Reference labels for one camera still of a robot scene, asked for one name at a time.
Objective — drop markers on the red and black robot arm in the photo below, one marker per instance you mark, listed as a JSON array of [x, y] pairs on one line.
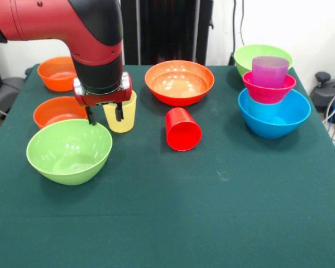
[[72, 25]]

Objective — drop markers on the large orange bowl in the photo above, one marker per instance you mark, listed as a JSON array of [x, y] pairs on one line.
[[180, 81]]

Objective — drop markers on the purple cup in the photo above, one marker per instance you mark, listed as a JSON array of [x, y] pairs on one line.
[[269, 74]]

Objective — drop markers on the dark green table cloth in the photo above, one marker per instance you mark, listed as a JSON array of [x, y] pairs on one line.
[[167, 209]]

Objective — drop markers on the small orange bowl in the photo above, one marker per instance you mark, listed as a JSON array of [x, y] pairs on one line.
[[56, 81], [53, 111]]

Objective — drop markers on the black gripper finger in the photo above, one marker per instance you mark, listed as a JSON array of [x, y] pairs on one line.
[[91, 115], [119, 111]]

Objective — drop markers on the gray chair base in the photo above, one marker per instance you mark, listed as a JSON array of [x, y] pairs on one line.
[[5, 92]]

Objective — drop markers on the yellow cup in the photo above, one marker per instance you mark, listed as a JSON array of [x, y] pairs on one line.
[[128, 117]]

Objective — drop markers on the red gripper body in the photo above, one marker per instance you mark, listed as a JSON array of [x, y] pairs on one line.
[[106, 97]]

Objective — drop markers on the blue bowl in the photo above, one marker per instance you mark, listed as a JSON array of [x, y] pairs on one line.
[[273, 129]]

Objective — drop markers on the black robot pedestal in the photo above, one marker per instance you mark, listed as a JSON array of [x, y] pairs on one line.
[[167, 28]]

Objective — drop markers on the pink bowl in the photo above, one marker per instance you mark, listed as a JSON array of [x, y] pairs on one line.
[[268, 95]]

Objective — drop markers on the green bowl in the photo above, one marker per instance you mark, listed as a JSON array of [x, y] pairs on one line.
[[69, 156], [244, 60]]

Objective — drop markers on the red cup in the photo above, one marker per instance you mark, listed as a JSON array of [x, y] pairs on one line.
[[182, 134]]

